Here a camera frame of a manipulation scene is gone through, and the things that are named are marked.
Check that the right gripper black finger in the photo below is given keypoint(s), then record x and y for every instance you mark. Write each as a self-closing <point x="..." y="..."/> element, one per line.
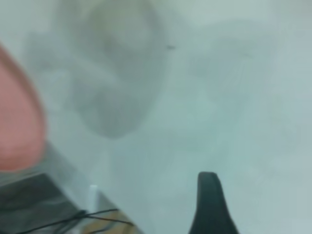
<point x="209" y="207"/>

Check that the pink round plate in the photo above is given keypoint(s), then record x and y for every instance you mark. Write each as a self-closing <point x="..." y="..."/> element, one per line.
<point x="17" y="117"/>

